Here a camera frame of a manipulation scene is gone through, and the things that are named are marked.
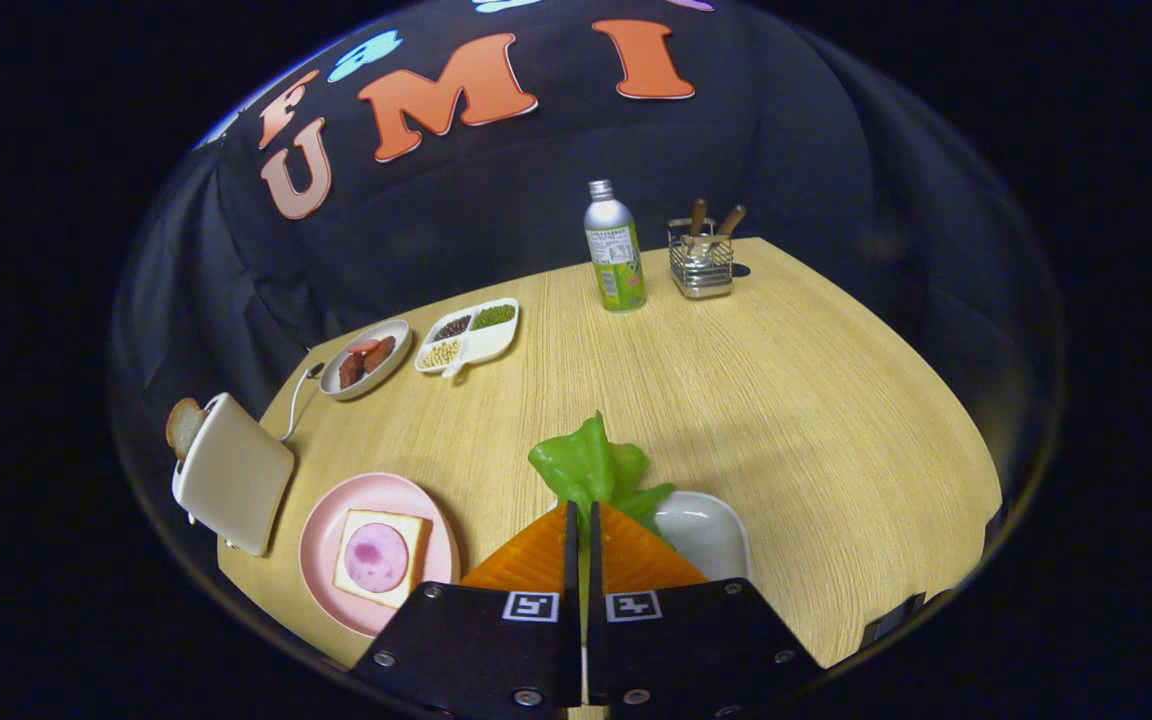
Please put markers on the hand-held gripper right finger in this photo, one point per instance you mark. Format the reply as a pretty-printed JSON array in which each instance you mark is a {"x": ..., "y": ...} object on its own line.
[{"x": 686, "y": 640}]

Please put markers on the toasted bread slice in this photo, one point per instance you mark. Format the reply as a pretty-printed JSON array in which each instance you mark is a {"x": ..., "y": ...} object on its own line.
[{"x": 181, "y": 428}]

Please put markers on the white bread slice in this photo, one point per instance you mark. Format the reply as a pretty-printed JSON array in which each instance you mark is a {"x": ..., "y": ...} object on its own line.
[{"x": 414, "y": 535}]

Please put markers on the pink ham slice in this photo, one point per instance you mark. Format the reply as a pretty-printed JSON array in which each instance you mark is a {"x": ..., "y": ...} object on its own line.
[{"x": 376, "y": 555}]

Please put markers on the white divided dish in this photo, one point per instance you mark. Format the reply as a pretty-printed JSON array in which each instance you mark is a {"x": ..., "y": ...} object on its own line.
[{"x": 496, "y": 342}]

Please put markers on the pink round plate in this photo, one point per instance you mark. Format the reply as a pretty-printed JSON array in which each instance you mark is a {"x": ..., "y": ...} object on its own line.
[{"x": 326, "y": 560}]

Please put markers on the green lettuce leaf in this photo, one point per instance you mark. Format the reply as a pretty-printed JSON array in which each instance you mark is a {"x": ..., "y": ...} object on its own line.
[{"x": 586, "y": 460}]

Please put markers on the brown steak piece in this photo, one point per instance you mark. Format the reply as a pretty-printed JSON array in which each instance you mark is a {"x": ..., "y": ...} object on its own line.
[
  {"x": 379, "y": 355},
  {"x": 351, "y": 370}
]

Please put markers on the white toaster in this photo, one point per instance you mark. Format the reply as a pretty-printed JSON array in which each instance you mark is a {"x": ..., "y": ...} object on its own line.
[{"x": 236, "y": 480}]

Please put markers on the white round plate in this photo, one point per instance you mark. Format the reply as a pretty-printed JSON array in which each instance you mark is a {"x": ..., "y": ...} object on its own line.
[{"x": 393, "y": 377}]

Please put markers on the red sausage slice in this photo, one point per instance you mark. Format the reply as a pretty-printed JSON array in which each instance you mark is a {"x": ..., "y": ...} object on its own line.
[{"x": 364, "y": 345}]

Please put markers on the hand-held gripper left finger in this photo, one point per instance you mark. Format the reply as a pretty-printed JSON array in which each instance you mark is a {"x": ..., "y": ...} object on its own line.
[{"x": 476, "y": 640}]

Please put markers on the white rectangular plate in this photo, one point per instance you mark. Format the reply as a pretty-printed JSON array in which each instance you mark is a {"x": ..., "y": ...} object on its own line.
[{"x": 711, "y": 535}]

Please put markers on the green label metal bottle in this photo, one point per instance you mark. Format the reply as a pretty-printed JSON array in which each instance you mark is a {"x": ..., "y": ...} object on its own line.
[{"x": 616, "y": 270}]

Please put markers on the pile of dark beans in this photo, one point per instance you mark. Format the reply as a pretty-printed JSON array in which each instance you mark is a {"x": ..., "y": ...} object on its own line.
[{"x": 452, "y": 327}]

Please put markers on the pile of yellow beans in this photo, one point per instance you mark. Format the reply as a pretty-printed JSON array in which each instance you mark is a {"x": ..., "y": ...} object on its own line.
[{"x": 441, "y": 352}]

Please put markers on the pile of green beans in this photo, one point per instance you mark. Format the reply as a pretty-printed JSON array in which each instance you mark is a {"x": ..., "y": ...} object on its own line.
[{"x": 493, "y": 316}]

